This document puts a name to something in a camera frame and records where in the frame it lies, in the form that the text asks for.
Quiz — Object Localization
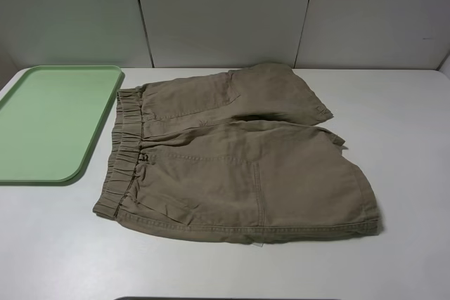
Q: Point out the khaki shorts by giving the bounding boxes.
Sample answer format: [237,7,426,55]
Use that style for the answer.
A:
[93,63,382,244]

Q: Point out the light green tray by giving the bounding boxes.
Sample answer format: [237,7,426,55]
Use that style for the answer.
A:
[1,66,123,184]

